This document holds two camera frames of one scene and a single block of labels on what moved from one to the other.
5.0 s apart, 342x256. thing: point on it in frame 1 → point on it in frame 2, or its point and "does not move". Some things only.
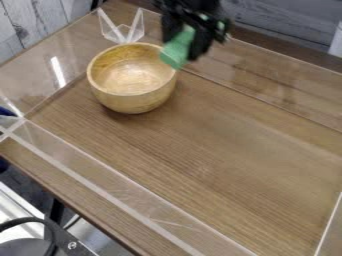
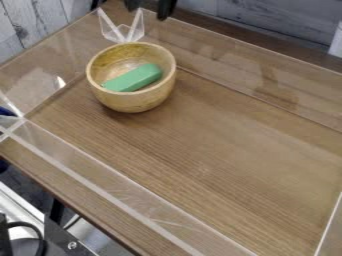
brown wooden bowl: [130, 78] does not move
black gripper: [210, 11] → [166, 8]
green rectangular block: [175, 51] → [134, 79]
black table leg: [57, 211] does not move
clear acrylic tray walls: [216, 154] does not move
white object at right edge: [335, 43] does not move
